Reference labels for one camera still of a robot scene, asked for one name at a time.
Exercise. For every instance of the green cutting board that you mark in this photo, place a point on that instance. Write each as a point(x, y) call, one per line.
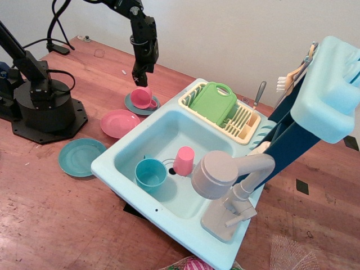
point(214, 102)

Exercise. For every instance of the pink cup with handle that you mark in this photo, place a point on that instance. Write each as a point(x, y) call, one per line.
point(142, 98)

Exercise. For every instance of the light blue toy sink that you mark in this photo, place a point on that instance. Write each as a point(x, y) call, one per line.
point(175, 207)

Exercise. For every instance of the grey toy faucet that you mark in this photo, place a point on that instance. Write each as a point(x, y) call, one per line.
point(228, 182)

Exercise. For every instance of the small teal saucer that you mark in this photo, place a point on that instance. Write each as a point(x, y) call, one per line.
point(143, 112)

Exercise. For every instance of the pink tumbler cup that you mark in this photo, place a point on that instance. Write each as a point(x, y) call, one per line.
point(184, 161)

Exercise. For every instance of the light blue top shelf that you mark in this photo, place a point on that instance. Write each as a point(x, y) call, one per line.
point(329, 93)

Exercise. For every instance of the teal plate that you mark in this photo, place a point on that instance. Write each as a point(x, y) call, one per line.
point(76, 157)

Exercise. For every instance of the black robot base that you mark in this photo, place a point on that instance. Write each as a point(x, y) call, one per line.
point(40, 109)

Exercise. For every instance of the grey handled utensil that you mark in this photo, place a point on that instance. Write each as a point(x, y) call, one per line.
point(260, 91)

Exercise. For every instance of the pink plate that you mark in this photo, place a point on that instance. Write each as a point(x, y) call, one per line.
point(117, 123)

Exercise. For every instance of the yellow dish rack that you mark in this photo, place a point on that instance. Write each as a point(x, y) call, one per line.
point(239, 125)

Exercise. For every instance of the white bristle dish brush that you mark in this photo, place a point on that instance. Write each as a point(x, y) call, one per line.
point(285, 83)

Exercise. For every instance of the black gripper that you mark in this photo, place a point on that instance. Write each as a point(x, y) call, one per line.
point(146, 55)

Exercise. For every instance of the teal cup in sink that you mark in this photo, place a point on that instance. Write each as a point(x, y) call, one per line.
point(150, 174)

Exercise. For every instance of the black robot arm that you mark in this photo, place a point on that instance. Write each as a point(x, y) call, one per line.
point(143, 39)

